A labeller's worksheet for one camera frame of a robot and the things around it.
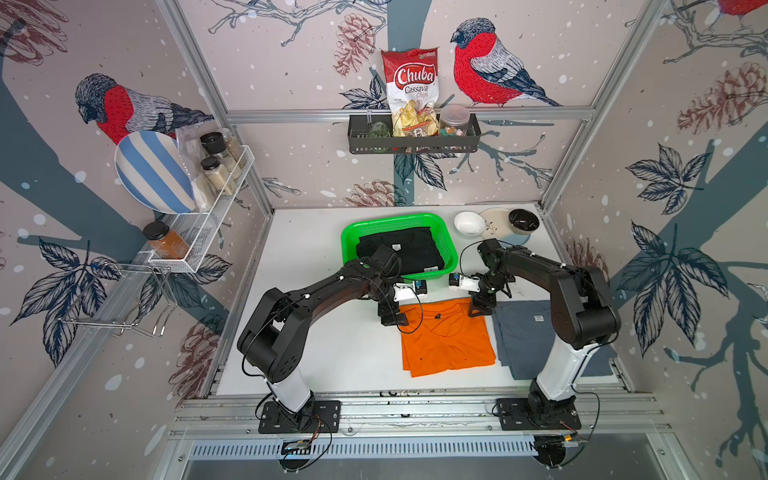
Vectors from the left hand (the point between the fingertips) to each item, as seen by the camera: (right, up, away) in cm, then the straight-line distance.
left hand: (408, 299), depth 86 cm
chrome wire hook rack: (-61, +5, -22) cm, 65 cm away
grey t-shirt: (+33, -11, -3) cm, 35 cm away
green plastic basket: (-19, +19, +16) cm, 32 cm away
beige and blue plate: (+36, +22, +25) cm, 49 cm away
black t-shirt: (+4, +14, +20) cm, 24 cm away
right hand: (+22, -1, +10) cm, 24 cm away
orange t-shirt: (+10, -11, 0) cm, 15 cm away
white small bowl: (+25, +23, +27) cm, 44 cm away
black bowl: (+45, +24, +25) cm, 57 cm away
